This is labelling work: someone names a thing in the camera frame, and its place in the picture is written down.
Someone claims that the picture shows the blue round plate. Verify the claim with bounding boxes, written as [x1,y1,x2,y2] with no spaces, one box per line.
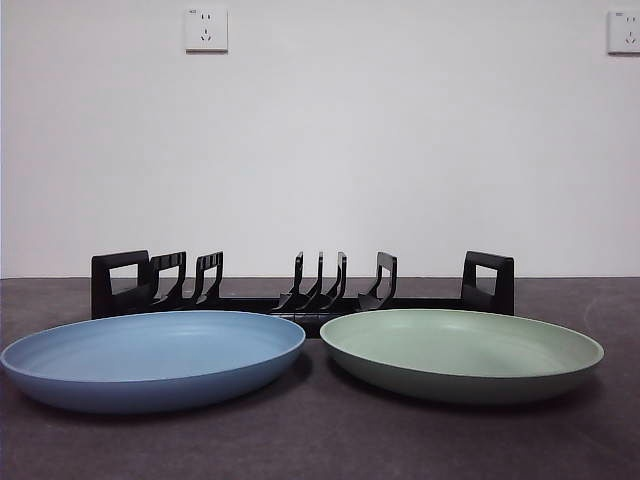
[0,309,307,412]

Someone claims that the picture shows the green round plate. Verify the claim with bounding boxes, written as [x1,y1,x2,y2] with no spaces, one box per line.
[318,307,606,405]

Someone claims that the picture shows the white wall socket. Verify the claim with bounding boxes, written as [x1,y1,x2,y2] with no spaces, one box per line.
[184,6,230,54]
[606,9,640,56]

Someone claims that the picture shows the black plate rack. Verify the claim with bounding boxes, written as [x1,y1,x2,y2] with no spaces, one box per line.
[90,249,516,340]

